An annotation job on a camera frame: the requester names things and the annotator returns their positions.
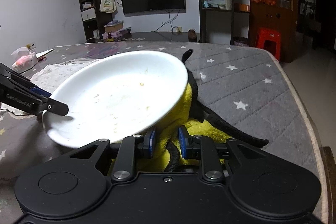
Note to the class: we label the yellow black cleaning cloth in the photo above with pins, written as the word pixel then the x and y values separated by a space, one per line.
pixel 198 119

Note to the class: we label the red plastic stool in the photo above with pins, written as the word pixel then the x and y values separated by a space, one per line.
pixel 269 37

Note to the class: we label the cardboard box on desk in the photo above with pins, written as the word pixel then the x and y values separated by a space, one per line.
pixel 113 26

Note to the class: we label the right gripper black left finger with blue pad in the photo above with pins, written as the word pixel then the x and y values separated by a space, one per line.
pixel 127 154

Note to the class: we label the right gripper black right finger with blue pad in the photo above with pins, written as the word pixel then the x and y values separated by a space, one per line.
pixel 203 149

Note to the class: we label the white ceramic bowl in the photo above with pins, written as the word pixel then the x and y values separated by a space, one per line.
pixel 116 97

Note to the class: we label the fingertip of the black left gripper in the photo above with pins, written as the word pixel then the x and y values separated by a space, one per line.
pixel 54 106

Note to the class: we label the clear plastic bag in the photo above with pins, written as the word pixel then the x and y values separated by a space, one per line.
pixel 25 59

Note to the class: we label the dark low desk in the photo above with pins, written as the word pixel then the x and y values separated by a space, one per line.
pixel 151 37

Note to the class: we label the white cloth on mattress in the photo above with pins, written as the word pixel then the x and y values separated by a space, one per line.
pixel 52 76

